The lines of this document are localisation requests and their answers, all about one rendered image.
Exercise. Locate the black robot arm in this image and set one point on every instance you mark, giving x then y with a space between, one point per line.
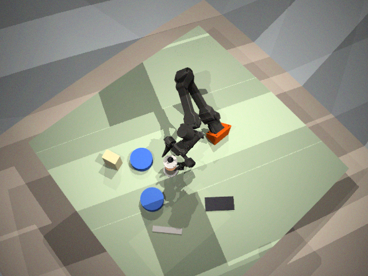
185 86

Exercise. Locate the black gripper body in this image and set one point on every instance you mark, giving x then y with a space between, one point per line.
188 161

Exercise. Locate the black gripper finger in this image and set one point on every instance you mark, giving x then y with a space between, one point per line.
167 148
180 166

